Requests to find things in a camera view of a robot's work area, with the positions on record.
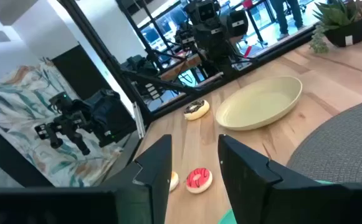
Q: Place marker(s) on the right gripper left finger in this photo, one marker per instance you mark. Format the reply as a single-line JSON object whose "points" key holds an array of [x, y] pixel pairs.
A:
{"points": [[155, 186]]}

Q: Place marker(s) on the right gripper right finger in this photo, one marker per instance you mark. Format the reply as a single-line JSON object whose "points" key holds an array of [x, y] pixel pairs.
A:
{"points": [[249, 186]]}

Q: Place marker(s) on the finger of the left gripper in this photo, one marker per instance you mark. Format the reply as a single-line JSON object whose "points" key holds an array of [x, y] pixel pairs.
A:
{"points": [[55, 138], [81, 144]]}

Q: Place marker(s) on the yellow sprinkled donut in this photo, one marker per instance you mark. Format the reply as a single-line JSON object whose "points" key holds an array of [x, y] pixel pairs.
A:
{"points": [[174, 181]]}

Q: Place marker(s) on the red iced striped donut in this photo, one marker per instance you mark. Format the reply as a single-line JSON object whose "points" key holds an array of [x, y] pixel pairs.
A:
{"points": [[198, 180]]}

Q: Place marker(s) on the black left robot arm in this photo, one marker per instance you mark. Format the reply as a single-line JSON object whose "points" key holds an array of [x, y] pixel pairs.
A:
{"points": [[112, 115]]}

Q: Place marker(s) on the background black robot arm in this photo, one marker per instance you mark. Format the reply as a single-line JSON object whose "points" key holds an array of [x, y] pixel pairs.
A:
{"points": [[212, 34]]}

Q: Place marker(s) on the leaf patterned cloth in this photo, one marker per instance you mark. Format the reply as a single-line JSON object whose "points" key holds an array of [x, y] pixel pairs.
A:
{"points": [[15, 102]]}

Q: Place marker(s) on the cream round plate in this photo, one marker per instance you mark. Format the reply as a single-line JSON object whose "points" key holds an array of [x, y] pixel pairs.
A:
{"points": [[258, 104]]}

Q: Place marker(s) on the chocolate iced donut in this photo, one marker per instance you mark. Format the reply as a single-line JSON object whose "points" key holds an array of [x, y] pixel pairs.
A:
{"points": [[196, 109]]}

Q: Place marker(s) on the grey woven round placemat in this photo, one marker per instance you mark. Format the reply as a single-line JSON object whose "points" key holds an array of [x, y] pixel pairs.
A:
{"points": [[345, 149]]}

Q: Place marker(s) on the ceiling vent grille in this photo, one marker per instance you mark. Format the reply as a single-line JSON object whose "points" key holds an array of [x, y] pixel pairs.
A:
{"points": [[0, 36]]}

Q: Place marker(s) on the background wooden table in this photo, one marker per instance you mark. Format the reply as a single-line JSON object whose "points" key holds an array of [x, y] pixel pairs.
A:
{"points": [[180, 67]]}

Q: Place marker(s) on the person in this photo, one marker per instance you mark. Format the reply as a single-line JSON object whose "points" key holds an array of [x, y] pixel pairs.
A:
{"points": [[285, 18]]}

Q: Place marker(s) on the potted succulent plant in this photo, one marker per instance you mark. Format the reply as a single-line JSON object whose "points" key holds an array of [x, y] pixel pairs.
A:
{"points": [[345, 21]]}

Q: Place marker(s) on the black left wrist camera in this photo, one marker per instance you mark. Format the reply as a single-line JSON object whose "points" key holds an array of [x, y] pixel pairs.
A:
{"points": [[60, 101]]}

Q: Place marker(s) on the black frame beam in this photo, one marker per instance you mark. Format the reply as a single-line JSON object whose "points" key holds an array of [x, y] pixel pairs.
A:
{"points": [[9, 155]]}

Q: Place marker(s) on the black frame post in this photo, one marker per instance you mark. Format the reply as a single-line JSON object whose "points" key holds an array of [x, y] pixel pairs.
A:
{"points": [[106, 56]]}

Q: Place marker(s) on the black frame brace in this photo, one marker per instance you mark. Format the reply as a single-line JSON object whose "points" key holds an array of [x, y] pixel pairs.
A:
{"points": [[162, 81]]}

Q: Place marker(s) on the black table edge rail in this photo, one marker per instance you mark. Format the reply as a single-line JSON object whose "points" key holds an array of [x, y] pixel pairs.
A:
{"points": [[230, 73]]}

